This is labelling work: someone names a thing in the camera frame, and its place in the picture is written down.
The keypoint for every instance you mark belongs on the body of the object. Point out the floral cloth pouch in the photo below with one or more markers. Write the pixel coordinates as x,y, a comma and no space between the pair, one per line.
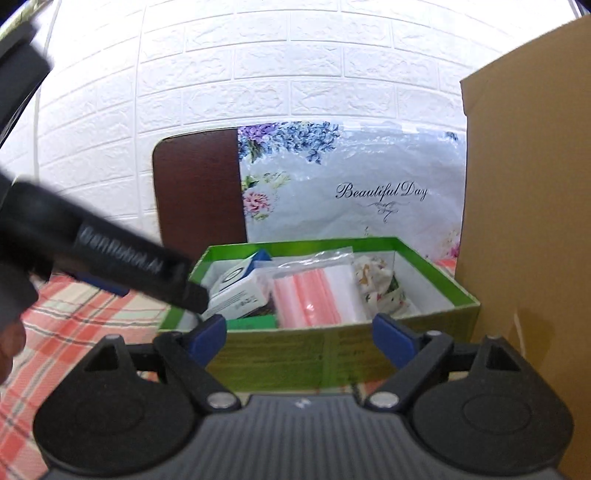
374,286

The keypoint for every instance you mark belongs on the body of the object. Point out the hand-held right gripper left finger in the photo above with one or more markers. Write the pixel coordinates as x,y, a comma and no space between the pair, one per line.
210,339

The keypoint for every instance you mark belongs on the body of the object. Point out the dark brown chair back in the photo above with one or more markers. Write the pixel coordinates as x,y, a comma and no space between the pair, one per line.
198,194

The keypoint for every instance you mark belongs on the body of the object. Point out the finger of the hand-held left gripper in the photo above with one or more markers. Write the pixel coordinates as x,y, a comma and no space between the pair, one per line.
194,297
106,286

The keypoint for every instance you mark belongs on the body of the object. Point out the person's left hand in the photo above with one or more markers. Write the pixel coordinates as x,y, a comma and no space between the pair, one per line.
10,353

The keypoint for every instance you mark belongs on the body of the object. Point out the red plaid tablecloth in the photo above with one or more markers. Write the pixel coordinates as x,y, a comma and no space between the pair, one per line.
92,318

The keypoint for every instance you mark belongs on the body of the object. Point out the pink zip bag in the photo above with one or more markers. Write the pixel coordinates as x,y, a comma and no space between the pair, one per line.
309,295

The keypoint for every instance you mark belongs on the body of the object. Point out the floral plastic bag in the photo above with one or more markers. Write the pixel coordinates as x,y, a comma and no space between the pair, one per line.
369,157

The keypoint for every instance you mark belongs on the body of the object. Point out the white product box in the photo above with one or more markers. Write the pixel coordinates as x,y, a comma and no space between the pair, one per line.
235,295

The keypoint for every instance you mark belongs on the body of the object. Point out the large brown cardboard box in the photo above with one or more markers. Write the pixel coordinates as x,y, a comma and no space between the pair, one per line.
531,207

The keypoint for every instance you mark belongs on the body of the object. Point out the green cardboard box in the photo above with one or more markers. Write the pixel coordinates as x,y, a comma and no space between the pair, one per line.
286,350

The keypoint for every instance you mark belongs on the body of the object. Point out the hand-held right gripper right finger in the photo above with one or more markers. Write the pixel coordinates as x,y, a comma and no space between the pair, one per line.
390,339

